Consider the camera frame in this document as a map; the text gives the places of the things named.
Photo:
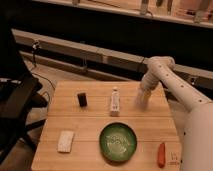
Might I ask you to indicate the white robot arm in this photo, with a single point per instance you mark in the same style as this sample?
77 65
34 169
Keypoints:
197 147

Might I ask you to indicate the green ceramic plate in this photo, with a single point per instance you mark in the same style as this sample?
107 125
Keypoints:
117 142

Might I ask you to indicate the white glue bottle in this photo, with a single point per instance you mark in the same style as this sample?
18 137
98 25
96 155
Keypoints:
115 102

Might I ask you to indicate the white sponge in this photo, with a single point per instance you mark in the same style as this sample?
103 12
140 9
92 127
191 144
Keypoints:
65 141

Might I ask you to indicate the orange carrot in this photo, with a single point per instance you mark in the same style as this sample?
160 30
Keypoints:
161 160

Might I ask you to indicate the black office chair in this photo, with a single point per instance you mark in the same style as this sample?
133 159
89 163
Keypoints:
14 110

